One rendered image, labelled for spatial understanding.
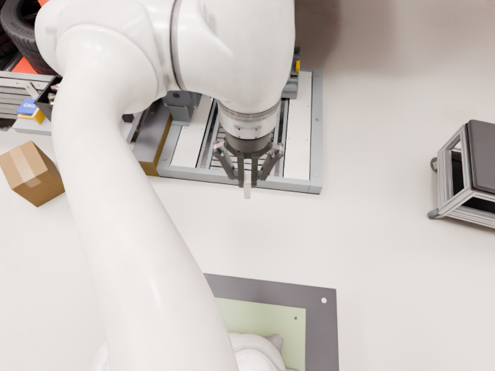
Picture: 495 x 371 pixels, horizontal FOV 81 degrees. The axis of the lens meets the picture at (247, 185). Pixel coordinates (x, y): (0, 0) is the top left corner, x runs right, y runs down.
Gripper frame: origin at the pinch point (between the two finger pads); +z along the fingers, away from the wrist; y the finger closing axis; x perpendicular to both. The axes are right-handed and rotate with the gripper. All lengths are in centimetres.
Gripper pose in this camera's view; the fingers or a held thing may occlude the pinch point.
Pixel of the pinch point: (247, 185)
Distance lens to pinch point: 62.5
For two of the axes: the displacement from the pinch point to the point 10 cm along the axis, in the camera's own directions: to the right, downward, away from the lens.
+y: 10.0, 0.3, -0.1
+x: 0.3, -8.6, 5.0
